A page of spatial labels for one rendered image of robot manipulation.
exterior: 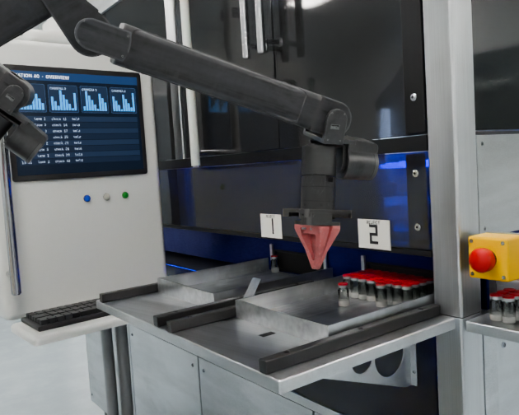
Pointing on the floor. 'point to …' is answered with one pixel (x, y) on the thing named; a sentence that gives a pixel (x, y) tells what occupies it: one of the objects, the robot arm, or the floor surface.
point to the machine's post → (453, 200)
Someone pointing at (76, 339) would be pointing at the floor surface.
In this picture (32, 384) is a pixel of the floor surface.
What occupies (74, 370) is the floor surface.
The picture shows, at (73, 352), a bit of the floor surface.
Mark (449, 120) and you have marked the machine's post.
